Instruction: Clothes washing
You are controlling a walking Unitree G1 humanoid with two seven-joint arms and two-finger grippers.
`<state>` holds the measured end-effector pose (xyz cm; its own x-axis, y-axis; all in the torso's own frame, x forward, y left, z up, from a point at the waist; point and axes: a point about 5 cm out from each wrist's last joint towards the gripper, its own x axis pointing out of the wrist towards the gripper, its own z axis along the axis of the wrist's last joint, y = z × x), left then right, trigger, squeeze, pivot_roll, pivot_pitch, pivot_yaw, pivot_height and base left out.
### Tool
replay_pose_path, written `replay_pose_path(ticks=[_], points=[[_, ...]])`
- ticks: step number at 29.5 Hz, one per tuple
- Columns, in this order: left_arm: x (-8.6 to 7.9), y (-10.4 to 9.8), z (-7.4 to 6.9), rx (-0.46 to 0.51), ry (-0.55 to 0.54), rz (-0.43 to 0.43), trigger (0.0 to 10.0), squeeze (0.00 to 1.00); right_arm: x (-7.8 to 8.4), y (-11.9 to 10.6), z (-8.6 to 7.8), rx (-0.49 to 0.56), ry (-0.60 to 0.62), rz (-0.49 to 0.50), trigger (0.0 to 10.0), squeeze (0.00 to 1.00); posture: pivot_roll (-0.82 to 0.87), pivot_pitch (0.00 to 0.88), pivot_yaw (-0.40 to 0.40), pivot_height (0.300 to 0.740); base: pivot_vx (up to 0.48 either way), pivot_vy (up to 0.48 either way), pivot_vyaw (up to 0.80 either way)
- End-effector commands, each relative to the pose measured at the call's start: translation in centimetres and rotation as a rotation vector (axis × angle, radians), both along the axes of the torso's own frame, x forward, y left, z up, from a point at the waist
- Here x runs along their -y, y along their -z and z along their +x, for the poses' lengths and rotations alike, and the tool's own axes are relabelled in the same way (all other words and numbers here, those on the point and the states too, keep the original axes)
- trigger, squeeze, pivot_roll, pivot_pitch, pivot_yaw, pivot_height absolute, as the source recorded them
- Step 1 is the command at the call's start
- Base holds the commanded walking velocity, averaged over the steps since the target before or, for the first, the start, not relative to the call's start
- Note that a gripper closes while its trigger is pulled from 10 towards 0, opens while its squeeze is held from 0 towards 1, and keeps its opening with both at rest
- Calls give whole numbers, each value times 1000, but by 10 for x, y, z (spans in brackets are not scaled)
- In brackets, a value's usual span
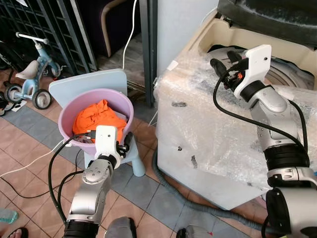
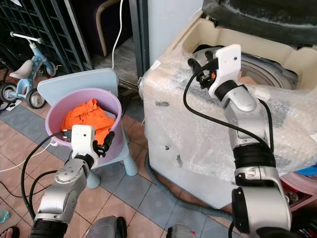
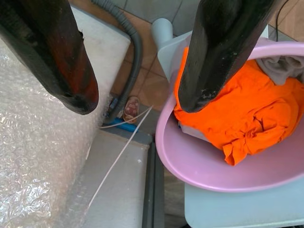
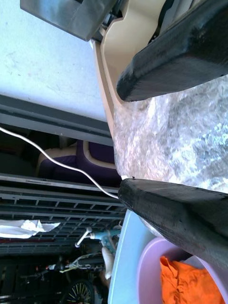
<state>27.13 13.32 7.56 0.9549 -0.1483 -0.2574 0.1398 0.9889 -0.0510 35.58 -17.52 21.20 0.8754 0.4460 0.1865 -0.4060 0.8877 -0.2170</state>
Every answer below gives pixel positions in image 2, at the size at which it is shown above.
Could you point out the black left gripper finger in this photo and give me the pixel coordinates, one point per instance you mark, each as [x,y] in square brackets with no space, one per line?
[108,140]

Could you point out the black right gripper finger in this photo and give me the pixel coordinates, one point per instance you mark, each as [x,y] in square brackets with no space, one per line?
[210,54]
[195,65]

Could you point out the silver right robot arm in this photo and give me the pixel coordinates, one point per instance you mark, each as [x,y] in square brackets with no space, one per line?
[242,104]

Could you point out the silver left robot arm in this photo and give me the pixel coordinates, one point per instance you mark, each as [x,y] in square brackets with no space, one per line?
[67,183]

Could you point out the bubble-wrapped white washing machine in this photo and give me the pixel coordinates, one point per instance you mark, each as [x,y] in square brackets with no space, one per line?
[193,129]

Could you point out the dark washing machine lid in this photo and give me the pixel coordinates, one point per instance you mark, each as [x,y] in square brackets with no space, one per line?
[257,20]

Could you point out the orange garment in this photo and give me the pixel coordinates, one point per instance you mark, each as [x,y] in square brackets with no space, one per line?
[84,118]

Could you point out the pink plastic basin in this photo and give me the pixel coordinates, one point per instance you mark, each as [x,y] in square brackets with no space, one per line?
[103,97]

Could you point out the light blue plastic stool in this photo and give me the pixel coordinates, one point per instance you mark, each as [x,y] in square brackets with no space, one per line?
[79,79]

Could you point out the grey left robot foot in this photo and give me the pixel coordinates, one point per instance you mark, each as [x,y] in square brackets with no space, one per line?
[104,228]

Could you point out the blue children's tricycle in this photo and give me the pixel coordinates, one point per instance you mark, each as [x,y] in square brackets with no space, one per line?
[35,67]

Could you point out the green plastic bottle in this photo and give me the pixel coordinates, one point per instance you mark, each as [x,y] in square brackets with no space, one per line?
[4,215]

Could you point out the dark sandal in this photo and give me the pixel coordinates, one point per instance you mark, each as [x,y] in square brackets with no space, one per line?
[11,233]

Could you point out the black metal grid gate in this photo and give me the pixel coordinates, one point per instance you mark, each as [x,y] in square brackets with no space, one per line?
[39,29]

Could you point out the large pink plastic tub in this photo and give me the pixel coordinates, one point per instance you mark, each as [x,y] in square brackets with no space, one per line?
[302,183]

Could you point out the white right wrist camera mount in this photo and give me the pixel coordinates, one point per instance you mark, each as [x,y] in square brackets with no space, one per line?
[227,62]

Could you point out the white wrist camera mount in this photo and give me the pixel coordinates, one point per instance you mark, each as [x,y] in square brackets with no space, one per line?
[227,62]
[82,139]

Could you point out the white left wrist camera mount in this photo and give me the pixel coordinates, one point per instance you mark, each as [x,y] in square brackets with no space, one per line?
[82,139]

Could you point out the grey metal door frame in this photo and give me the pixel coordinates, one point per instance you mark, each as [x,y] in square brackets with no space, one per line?
[137,44]

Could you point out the curved wooden chair frame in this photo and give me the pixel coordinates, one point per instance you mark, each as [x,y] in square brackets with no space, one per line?
[101,20]

